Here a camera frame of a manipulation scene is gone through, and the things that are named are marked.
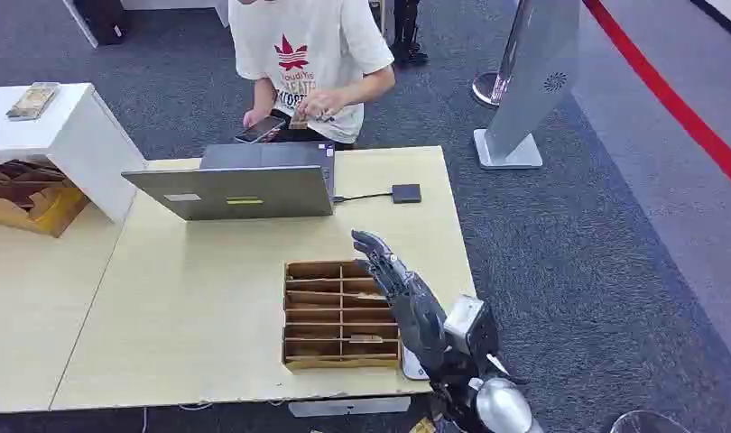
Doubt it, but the black cabinet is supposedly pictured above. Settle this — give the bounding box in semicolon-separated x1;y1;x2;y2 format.
61;0;129;50

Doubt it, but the small black hub box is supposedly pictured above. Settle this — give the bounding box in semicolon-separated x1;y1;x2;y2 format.
391;183;423;206

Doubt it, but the open cardboard box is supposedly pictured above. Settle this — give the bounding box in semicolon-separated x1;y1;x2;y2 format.
0;157;92;240

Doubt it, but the grey laptop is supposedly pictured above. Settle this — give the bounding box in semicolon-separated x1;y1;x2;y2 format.
120;141;338;223

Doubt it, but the person's right hand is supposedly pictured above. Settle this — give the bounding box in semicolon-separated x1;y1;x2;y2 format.
242;106;273;130

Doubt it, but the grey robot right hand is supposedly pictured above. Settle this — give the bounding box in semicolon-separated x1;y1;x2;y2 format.
350;229;464;383

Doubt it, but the person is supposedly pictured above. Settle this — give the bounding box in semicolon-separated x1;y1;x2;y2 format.
227;0;397;146
392;0;430;68

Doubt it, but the black laptop cable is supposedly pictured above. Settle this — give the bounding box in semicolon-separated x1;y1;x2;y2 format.
331;189;396;205

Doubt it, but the red floor tape strip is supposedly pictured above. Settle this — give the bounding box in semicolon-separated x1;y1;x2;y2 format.
581;0;731;197

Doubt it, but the wooden card box with slots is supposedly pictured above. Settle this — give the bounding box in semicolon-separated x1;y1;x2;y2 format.
281;259;402;373

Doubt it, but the wrapped bundle of cards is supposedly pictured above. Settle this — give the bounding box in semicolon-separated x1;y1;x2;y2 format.
5;81;61;123

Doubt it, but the black smartphone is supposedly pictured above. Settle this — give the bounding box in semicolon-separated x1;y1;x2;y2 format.
233;115;288;145

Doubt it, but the white bar under desk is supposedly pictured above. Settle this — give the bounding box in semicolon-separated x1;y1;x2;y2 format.
287;395;412;419

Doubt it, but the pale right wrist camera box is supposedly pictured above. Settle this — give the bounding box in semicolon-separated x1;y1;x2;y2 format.
443;293;502;361

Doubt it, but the grey kiosk stand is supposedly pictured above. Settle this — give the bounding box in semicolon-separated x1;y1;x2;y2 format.
473;0;582;170

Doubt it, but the white side stand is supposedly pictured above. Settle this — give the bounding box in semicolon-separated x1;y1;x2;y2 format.
0;81;147;226

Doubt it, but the clear round cover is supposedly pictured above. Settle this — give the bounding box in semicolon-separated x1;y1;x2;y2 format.
608;409;694;433

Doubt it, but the white rounded plate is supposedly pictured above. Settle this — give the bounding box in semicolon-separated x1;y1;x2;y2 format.
400;345;430;382

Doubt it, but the chrome stanchion post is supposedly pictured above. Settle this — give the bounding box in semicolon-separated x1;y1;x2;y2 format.
470;0;529;110

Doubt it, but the person's left hand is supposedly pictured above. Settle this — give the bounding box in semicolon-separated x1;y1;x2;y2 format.
295;88;350;122

